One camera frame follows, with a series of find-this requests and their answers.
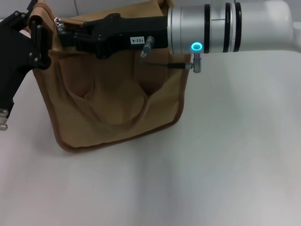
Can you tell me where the silver zipper pull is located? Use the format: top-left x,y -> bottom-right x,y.
54,16 -> 66,33

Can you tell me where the khaki canvas food bag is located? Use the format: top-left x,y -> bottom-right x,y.
27,0 -> 191,155

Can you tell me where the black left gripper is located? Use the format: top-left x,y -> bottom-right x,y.
0,0 -> 52,111

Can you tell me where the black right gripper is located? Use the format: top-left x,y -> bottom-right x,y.
58,14 -> 169,59

